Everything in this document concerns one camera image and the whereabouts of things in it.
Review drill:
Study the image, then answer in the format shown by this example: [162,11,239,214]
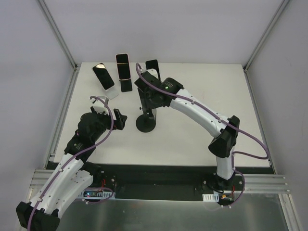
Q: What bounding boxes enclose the black round-base clamp stand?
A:
[136,107,157,133]

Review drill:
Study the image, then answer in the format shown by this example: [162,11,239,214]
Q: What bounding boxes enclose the phone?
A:
[92,63,115,90]
[115,53,131,81]
[145,59,161,80]

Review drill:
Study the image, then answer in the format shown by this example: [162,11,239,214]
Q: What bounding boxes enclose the black phone edge-on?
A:
[137,88,149,117]

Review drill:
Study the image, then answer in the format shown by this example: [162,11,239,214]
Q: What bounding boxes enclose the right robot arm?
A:
[134,69,240,190]

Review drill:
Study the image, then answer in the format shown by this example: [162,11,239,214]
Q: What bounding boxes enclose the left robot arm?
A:
[16,107,128,231]

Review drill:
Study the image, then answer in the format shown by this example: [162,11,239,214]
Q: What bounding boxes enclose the white phone stand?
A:
[104,86,119,100]

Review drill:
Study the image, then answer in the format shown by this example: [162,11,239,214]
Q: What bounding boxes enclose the black folding phone stand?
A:
[119,78,133,92]

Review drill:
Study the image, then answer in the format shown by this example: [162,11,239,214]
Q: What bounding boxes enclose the phone in pink case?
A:
[115,53,131,81]

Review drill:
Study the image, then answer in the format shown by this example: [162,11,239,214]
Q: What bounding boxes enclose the phone in white case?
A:
[92,63,115,90]

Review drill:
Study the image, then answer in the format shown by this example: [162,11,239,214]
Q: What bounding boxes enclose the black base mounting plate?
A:
[45,162,277,200]

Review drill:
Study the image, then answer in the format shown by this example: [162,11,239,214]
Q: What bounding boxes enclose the left controller board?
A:
[79,190,116,200]

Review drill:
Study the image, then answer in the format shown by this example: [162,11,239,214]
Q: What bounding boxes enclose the controller board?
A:
[202,192,234,203]
[79,190,116,200]

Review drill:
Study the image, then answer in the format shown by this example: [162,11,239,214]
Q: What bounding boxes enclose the right controller board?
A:
[202,192,234,203]

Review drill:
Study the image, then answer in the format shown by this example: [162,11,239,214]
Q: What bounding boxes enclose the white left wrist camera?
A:
[90,96,109,114]

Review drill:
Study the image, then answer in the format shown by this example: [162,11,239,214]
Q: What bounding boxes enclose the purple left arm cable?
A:
[26,96,115,231]

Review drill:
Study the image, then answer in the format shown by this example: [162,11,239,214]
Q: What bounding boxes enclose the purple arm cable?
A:
[26,96,115,231]
[136,63,270,207]

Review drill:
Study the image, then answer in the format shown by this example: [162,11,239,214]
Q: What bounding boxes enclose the aluminium frame post left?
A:
[36,0,78,70]

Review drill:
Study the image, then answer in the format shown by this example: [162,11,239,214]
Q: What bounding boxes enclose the aluminium frame post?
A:
[243,0,292,73]
[36,0,78,70]

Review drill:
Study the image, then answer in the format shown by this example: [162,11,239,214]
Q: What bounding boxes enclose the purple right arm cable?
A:
[136,63,270,207]

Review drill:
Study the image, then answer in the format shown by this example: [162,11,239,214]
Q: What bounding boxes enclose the aluminium front rail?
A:
[29,169,291,194]

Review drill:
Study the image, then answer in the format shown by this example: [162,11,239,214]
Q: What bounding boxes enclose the aluminium frame post right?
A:
[243,0,292,73]

